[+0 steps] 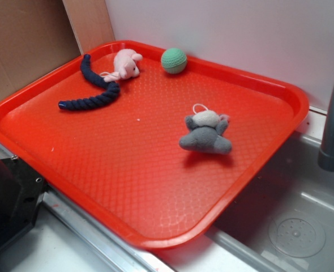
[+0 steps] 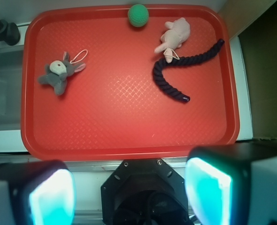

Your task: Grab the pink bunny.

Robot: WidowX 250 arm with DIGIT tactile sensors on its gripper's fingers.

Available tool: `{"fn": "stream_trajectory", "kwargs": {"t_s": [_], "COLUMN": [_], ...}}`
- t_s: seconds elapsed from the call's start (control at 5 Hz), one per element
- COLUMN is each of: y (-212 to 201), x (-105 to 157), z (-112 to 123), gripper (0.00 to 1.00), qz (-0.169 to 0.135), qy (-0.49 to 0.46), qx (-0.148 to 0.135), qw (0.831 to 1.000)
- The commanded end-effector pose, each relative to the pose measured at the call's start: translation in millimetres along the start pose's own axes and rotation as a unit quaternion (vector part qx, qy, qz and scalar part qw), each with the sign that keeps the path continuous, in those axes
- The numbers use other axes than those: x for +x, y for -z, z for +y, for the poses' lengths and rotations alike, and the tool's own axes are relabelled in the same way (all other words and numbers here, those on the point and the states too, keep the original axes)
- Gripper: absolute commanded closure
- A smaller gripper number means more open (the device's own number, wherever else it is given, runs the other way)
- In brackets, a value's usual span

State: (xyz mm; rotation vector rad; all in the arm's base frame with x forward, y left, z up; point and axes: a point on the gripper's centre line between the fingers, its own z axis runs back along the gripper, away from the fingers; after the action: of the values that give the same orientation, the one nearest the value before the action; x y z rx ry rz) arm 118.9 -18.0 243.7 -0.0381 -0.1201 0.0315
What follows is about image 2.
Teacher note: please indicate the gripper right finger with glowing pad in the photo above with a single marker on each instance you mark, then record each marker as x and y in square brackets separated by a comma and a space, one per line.
[233, 184]

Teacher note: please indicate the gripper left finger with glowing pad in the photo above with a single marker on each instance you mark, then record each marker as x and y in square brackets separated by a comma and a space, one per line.
[37, 193]

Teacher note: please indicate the pink plush bunny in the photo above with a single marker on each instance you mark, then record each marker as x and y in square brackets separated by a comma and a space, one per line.
[177, 32]

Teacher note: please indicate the black octagonal mounting plate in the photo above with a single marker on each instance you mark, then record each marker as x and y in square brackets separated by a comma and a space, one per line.
[144, 192]

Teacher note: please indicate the red plastic tray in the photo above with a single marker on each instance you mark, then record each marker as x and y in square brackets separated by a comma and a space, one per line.
[113, 109]

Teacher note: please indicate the grey plush donkey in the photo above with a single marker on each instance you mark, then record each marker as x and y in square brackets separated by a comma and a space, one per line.
[58, 71]

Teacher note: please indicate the clear plastic bin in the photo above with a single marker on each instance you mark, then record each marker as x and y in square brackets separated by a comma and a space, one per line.
[11, 63]

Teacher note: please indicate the green textured ball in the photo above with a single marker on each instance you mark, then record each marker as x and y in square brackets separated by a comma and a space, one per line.
[138, 15]

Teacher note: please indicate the black clamp mount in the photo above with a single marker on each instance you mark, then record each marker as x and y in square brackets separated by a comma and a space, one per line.
[9, 33]

